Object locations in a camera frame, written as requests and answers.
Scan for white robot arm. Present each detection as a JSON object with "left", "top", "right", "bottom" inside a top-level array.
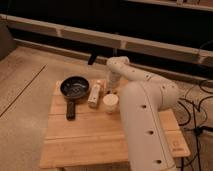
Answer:
[{"left": 106, "top": 56, "right": 179, "bottom": 171}]

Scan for white cup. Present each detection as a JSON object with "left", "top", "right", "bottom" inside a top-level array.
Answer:
[{"left": 103, "top": 94, "right": 119, "bottom": 113}]

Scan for black frying pan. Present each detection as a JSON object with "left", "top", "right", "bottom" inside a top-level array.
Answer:
[{"left": 60, "top": 76, "right": 89, "bottom": 121}]

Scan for dark table leg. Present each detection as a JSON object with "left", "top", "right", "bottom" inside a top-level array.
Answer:
[{"left": 88, "top": 53, "right": 98, "bottom": 65}]

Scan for wooden board table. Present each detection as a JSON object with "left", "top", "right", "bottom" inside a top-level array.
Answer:
[{"left": 40, "top": 86, "right": 190, "bottom": 169}]

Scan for black cables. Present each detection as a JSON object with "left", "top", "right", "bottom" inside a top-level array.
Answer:
[{"left": 175, "top": 79, "right": 213, "bottom": 171}]

